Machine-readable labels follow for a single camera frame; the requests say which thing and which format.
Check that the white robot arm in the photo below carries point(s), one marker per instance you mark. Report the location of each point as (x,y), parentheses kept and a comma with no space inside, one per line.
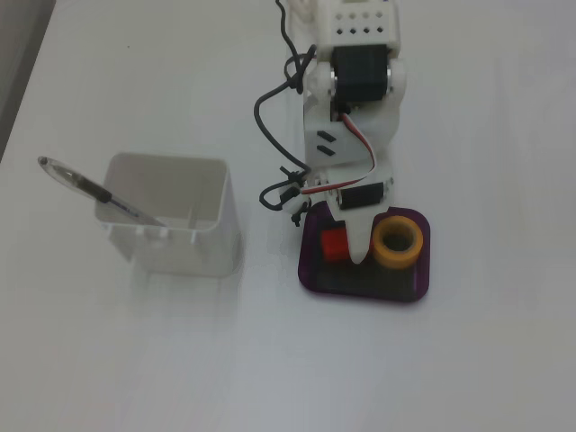
(360,27)

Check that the red cube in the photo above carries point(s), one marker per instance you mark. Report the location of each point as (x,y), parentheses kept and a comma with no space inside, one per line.
(334,245)

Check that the white gripper, black motor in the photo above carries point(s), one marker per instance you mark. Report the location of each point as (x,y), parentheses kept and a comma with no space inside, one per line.
(361,198)

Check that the yellow tape roll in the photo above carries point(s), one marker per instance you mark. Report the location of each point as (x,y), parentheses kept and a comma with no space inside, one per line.
(398,258)

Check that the clear black ballpoint pen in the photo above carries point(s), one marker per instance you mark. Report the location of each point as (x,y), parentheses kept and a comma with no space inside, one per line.
(92,189)

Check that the white plastic pen holder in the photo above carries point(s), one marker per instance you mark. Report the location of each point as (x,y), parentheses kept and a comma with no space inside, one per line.
(193,252)

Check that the purple tray with black base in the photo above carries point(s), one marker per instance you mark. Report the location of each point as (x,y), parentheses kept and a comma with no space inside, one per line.
(360,283)

